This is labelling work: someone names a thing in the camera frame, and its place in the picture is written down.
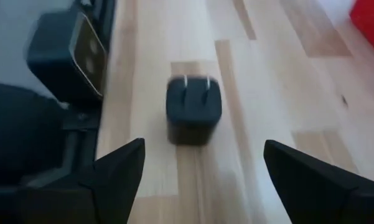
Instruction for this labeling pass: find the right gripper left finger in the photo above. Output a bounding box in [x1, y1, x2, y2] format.
[0, 138, 146, 224]

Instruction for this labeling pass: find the red plastic basket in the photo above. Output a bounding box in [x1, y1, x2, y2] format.
[350, 0, 374, 60]

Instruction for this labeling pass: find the black wall charger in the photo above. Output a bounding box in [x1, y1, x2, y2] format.
[165, 74, 223, 147]

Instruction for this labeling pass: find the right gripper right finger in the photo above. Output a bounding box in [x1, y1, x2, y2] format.
[263, 139, 374, 224]

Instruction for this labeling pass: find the black table camera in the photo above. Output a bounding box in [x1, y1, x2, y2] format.
[24, 6, 109, 108]

